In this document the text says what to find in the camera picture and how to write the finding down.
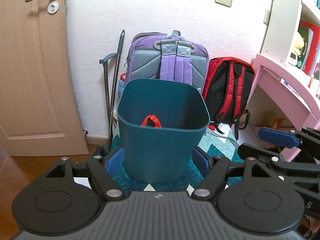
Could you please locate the wooden door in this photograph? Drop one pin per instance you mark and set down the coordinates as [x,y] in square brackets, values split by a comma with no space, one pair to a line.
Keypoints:
[39,115]

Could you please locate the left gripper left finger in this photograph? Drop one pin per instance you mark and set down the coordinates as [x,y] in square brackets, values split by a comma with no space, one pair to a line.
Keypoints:
[112,161]

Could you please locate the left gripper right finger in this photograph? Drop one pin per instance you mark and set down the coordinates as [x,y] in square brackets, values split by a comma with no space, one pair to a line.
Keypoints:
[203,162]

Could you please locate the orange cardboard box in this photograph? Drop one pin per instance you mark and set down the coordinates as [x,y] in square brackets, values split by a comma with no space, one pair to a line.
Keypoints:
[277,123]

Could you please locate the red black backpack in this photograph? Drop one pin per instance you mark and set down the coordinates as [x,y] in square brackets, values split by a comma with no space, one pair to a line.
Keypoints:
[226,91]

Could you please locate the yellow plush toy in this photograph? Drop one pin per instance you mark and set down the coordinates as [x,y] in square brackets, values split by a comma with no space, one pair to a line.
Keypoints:
[298,41]

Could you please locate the teal plastic trash bin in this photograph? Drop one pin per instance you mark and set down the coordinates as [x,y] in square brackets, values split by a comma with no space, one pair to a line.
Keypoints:
[160,155]

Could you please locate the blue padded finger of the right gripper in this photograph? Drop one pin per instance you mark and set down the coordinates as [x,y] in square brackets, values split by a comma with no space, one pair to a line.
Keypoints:
[276,137]

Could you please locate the pink desk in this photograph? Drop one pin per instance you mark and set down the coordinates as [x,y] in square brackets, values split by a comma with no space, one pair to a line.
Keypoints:
[288,87]

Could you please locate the door lock plate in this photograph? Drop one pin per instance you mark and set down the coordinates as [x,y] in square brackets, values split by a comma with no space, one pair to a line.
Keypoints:
[53,7]

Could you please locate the purple grey backpack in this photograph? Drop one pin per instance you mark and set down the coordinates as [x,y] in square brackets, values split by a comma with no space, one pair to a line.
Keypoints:
[168,57]

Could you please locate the grey trolley handle frame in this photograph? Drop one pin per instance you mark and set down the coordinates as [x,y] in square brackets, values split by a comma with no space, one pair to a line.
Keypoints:
[111,96]

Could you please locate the teal white zigzag blanket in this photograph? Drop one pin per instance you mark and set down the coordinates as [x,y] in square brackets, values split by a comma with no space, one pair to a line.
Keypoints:
[212,143]

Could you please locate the white bookshelf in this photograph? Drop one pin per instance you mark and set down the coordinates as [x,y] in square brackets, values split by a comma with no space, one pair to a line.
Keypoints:
[282,30]

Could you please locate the red green book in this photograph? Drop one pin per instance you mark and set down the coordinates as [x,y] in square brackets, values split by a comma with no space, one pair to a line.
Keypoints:
[308,54]

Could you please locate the red plastic bag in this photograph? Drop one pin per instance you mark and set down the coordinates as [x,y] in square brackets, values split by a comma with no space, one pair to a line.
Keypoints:
[151,121]

